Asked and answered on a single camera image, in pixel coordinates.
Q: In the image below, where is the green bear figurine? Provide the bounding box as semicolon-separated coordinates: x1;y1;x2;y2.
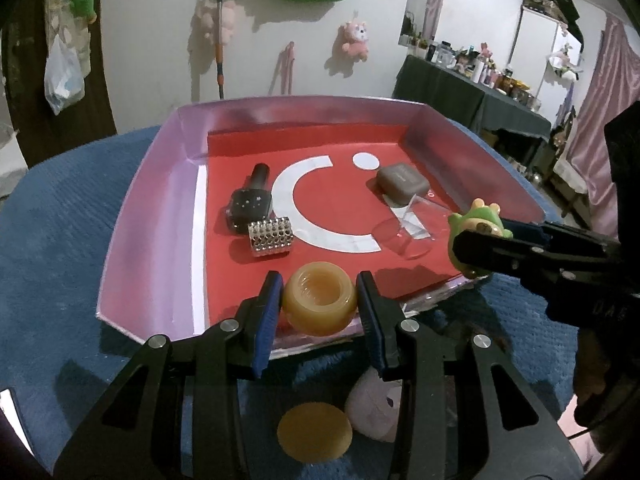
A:
448;198;513;280

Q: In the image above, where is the orange hollow ring jar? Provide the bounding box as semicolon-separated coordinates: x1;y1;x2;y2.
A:
282;261;357;337

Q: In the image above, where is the clear plastic cup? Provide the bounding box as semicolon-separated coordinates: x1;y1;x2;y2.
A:
372;194;451;260

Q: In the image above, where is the silver studded cylinder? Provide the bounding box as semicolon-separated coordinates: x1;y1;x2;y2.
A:
247;217;294;258

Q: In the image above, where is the pink My Melody case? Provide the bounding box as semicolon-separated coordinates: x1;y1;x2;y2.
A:
345;367;402;443

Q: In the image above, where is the black star nail polish bottle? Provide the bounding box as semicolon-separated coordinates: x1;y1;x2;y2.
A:
226;162;272;234

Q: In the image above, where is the grey eye shadow case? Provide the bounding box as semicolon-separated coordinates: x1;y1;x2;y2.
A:
376;162;431;206

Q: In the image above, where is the orange round lid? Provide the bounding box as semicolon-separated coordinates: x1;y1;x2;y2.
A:
277;402;352;464

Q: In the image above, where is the pink curtain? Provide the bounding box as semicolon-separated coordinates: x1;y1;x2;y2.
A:
565;16;639;237

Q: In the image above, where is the purple cardboard tray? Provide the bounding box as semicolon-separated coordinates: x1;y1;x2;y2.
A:
96;96;546;341

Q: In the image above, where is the dark green covered table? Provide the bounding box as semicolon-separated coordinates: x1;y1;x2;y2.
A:
392;54;551;141

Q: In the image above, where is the white cabinet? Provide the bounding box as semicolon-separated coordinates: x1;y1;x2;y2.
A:
508;0;582;122

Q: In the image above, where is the dark wooden door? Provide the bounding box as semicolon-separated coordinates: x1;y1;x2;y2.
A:
1;0;116;167

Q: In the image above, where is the light pink plush toy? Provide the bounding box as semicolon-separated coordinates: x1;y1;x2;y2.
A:
195;0;236;46

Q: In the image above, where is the white plastic bag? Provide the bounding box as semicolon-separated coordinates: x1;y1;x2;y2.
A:
43;35;85;116

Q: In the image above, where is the orange handled mop stick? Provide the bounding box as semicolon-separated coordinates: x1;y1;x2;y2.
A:
215;0;224;100

